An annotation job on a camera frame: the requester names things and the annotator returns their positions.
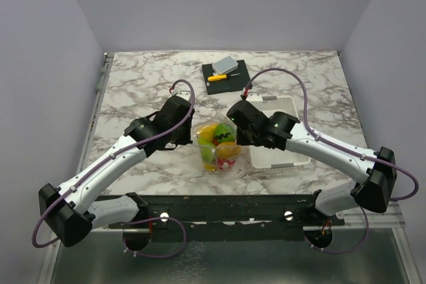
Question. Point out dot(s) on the white perforated plastic basket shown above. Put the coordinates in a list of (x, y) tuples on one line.
[(263, 158)]

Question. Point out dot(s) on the clear zip top bag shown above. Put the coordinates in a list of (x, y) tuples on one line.
[(216, 144)]

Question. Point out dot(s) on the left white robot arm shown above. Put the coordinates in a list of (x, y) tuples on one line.
[(72, 210)]

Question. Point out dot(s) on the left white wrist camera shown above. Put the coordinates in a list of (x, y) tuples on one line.
[(184, 94)]

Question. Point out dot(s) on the yellow toy mango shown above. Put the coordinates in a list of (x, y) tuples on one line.
[(211, 167)]

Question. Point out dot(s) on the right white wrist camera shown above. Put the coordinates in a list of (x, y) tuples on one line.
[(254, 97)]

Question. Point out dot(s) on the orange toy pepper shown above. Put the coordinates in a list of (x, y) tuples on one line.
[(228, 150)]

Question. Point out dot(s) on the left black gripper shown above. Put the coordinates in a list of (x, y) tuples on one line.
[(186, 138)]

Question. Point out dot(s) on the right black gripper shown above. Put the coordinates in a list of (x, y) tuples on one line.
[(242, 140)]

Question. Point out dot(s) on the yellow handled knife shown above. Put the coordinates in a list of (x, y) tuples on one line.
[(221, 77)]

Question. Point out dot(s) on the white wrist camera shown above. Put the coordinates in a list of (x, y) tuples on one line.
[(254, 97), (184, 94)]

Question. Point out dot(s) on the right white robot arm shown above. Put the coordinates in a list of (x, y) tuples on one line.
[(372, 174)]

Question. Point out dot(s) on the green toy fruit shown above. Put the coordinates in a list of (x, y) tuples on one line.
[(224, 133)]

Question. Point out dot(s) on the black cutting board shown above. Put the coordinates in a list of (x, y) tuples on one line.
[(235, 83)]

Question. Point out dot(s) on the green toy pear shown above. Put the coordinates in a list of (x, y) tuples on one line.
[(207, 152)]

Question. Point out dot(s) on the grey white rectangular box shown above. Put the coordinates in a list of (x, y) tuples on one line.
[(225, 65)]

